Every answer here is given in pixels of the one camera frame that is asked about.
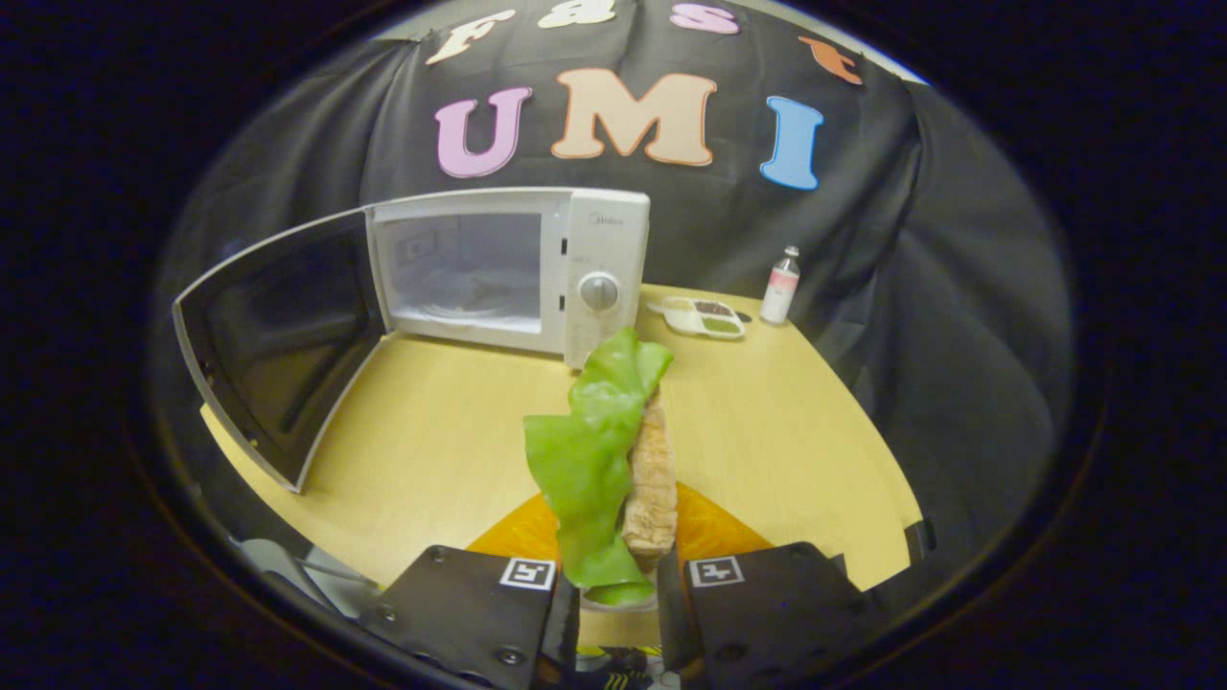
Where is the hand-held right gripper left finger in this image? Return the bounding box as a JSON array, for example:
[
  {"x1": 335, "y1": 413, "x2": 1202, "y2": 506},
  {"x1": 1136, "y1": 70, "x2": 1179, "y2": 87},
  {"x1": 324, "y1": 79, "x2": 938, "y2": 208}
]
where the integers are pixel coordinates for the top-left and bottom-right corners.
[{"x1": 357, "y1": 494, "x2": 582, "y2": 689}]

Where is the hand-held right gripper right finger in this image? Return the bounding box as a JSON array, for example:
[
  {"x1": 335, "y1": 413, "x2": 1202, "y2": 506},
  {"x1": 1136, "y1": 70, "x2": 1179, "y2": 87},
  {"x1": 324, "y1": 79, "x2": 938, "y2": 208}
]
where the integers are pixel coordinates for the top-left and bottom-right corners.
[{"x1": 657, "y1": 482, "x2": 868, "y2": 686}]

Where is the sandwich with green lettuce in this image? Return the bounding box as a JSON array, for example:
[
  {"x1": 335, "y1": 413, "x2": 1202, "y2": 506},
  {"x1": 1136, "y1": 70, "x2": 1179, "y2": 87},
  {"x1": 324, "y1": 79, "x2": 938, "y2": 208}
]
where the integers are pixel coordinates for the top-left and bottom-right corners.
[{"x1": 522, "y1": 326, "x2": 680, "y2": 610}]

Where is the white microwave oven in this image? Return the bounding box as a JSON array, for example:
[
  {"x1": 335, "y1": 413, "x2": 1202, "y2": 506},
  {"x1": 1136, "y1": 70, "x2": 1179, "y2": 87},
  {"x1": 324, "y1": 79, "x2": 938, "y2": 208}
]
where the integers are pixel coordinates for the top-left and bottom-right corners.
[{"x1": 171, "y1": 187, "x2": 653, "y2": 495}]

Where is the pale grey object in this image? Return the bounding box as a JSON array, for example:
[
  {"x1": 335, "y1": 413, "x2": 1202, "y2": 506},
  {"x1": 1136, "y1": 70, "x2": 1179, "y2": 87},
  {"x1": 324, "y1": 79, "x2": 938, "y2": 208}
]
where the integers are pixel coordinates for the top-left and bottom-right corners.
[{"x1": 230, "y1": 535, "x2": 384, "y2": 619}]

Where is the white divided condiment dish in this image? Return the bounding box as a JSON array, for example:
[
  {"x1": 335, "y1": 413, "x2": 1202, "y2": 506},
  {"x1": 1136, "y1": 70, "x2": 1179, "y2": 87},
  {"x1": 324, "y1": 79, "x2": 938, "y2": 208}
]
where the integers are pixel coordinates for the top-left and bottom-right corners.
[{"x1": 647, "y1": 295, "x2": 753, "y2": 340}]

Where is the clear bottle with pink label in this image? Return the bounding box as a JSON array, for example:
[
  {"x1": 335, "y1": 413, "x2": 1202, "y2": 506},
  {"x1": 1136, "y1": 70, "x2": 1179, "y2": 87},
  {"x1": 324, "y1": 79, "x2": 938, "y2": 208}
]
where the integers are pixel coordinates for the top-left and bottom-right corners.
[{"x1": 759, "y1": 245, "x2": 802, "y2": 326}]

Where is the black backdrop cloth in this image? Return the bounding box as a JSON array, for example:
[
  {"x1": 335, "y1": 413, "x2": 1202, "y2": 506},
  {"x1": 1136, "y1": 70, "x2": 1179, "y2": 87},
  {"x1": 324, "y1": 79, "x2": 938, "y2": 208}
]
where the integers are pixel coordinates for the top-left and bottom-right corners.
[{"x1": 149, "y1": 0, "x2": 1075, "y2": 576}]

